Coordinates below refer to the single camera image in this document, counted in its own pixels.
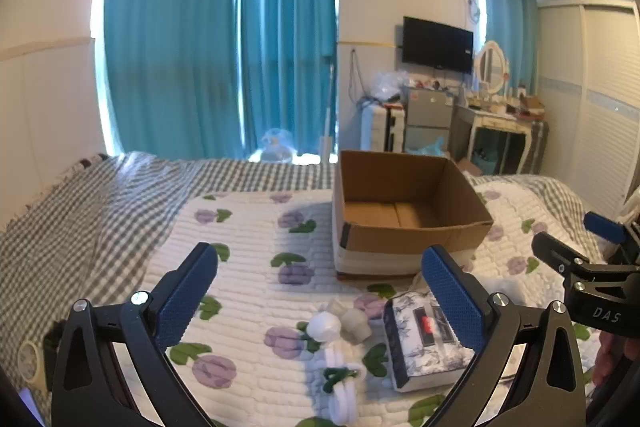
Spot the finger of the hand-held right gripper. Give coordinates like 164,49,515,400
531,231,593,279
583,211,632,246

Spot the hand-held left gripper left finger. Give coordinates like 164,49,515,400
50,242,220,427

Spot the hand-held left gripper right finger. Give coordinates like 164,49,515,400
421,245,587,427

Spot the floral tissue pack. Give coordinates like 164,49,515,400
382,291,477,393

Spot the brown cardboard box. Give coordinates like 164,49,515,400
332,150,495,280

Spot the grey sock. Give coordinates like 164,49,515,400
340,306,374,343

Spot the white sock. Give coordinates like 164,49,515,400
306,311,342,344

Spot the white bundle with green tie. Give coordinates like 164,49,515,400
309,339,369,424

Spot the person's right hand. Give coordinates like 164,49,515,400
593,331,629,387

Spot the floral quilted blanket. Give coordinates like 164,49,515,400
134,177,618,427

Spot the white wardrobe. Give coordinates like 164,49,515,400
537,0,640,219

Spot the white dressing table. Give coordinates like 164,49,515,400
451,103,550,176

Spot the white tape roll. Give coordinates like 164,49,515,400
17,341,47,383

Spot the blue plastic bag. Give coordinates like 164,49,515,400
256,128,297,164

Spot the grey mini fridge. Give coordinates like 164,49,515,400
403,86,457,154

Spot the white drawer cabinet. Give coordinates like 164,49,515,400
360,105,390,152

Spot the white oval mirror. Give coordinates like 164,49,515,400
473,40,509,96

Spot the clear plastic bag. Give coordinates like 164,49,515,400
369,70,412,102

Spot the narrow teal curtain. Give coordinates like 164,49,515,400
475,0,540,98

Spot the wide teal curtain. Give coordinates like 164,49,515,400
101,0,240,158

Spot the teal door curtain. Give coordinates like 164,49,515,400
234,0,337,158

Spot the black wall television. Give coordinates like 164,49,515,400
402,16,475,74

